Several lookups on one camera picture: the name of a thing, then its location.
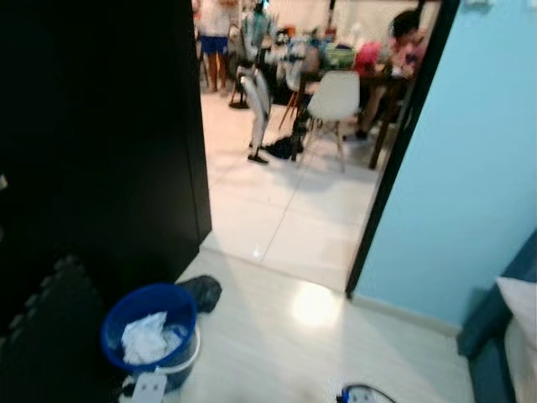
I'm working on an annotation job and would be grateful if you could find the black bag on floor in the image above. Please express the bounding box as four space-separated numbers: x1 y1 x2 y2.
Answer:
264 134 305 160

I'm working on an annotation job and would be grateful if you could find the blue waste bin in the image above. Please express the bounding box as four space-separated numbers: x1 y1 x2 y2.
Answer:
101 283 202 395

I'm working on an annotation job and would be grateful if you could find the white tissue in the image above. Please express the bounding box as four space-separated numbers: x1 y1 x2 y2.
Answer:
122 312 184 366

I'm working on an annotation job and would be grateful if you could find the standing humanoid robot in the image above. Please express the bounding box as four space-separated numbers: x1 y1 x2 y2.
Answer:
233 0 278 165

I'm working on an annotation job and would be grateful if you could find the pink bag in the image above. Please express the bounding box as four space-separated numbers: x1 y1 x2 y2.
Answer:
352 40 383 75

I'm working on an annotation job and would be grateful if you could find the pink pillow with coloured dots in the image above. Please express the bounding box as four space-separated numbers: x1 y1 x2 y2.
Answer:
497 277 537 345

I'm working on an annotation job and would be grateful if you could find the black plastic bag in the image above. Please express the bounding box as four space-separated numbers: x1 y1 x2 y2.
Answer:
178 275 223 314

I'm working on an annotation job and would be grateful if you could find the blue bed frame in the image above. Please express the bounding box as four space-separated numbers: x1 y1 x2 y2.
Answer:
457 285 514 403

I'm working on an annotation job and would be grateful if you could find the black foam floor mat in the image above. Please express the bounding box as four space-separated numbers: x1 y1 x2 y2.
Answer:
0 256 127 403

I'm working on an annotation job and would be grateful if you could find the black wardrobe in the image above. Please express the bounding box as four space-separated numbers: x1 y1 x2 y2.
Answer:
0 0 212 328

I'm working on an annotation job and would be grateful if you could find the dark wooden table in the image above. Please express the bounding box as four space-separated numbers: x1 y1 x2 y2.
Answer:
294 67 412 169

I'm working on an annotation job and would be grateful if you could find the standing person in blue shorts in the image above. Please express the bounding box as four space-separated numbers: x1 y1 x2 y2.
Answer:
195 0 240 93

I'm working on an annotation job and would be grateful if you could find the white chair with wooden legs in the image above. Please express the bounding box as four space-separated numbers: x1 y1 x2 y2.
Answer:
298 71 362 173

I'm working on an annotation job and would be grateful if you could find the seated person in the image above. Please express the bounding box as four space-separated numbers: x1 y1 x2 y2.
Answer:
357 8 429 139

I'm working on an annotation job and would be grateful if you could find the black door frame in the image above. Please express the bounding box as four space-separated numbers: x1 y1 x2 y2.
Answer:
346 0 461 296

